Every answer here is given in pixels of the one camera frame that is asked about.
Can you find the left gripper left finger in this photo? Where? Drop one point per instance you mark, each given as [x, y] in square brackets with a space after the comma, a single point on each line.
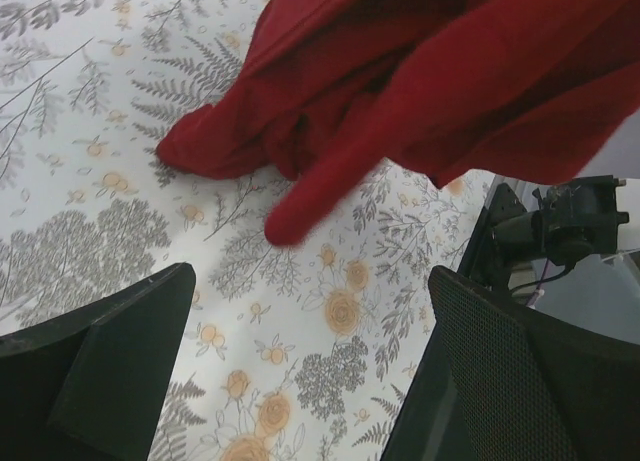
[90, 384]

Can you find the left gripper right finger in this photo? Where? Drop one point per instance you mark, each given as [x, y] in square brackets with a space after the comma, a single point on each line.
[501, 381]

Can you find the red t shirt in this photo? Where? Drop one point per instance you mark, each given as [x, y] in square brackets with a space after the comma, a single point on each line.
[528, 89]

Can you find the floral table mat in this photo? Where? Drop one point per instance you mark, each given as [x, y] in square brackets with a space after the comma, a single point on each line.
[287, 355]

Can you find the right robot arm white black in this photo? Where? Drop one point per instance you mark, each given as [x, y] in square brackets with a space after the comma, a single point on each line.
[515, 250]

